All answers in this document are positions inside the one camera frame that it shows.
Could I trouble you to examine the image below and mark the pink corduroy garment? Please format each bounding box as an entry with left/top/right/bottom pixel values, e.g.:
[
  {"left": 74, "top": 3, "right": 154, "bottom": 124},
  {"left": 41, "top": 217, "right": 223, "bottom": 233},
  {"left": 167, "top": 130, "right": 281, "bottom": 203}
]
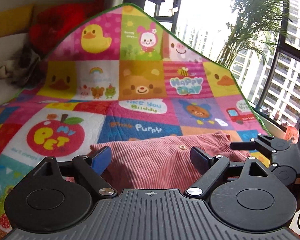
[{"left": 87, "top": 130, "right": 273, "bottom": 190}]

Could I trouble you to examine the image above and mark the yellow cushion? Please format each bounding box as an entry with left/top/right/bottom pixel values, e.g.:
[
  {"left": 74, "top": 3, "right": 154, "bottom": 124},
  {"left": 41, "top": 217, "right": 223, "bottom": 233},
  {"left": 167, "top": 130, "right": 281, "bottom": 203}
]
[{"left": 0, "top": 4, "right": 35, "bottom": 39}]

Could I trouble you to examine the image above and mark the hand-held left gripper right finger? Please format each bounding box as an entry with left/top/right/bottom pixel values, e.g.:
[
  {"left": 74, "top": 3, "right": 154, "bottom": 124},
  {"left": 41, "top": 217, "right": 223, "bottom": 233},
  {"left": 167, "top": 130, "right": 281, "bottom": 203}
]
[{"left": 186, "top": 147, "right": 268, "bottom": 197}]

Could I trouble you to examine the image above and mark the black window frame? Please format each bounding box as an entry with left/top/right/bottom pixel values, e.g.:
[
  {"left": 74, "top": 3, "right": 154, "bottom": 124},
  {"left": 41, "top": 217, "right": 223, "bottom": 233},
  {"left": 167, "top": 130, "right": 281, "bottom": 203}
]
[{"left": 155, "top": 0, "right": 300, "bottom": 122}]

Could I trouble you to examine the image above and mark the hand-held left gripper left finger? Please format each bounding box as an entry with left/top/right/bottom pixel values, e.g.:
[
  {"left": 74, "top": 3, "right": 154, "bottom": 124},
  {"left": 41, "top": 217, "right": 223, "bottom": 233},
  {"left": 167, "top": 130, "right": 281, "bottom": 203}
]
[{"left": 38, "top": 145, "right": 118, "bottom": 198}]

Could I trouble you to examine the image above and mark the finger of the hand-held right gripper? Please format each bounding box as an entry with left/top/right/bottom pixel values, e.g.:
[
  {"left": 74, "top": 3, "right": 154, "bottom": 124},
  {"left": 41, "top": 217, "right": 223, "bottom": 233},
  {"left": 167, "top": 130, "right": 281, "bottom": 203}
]
[{"left": 229, "top": 134, "right": 275, "bottom": 156}]

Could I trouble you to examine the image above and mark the white sofa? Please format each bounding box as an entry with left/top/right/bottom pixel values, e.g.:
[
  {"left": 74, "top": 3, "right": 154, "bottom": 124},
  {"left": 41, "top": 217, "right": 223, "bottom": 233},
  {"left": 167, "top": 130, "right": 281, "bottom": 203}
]
[{"left": 0, "top": 25, "right": 42, "bottom": 112}]

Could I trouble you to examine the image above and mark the grey and white cat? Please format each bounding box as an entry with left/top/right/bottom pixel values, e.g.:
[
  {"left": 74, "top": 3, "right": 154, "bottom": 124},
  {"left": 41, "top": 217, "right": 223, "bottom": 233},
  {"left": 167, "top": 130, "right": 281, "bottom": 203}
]
[{"left": 0, "top": 42, "right": 45, "bottom": 88}]

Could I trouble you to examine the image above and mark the red plush cushion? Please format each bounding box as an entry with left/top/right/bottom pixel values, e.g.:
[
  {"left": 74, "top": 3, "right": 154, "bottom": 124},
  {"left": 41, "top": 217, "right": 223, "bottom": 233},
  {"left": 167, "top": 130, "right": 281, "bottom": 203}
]
[{"left": 29, "top": 0, "right": 106, "bottom": 53}]

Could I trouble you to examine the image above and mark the potted palm plant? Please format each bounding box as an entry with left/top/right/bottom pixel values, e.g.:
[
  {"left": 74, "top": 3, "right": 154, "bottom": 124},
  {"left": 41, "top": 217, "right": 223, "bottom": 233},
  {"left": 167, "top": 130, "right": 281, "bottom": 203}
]
[{"left": 215, "top": 0, "right": 291, "bottom": 68}]

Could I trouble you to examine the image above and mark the colourful cartoon play mat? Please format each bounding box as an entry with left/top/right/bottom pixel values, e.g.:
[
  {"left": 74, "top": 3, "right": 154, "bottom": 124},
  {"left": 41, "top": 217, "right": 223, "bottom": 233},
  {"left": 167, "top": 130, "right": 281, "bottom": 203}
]
[{"left": 0, "top": 3, "right": 273, "bottom": 238}]

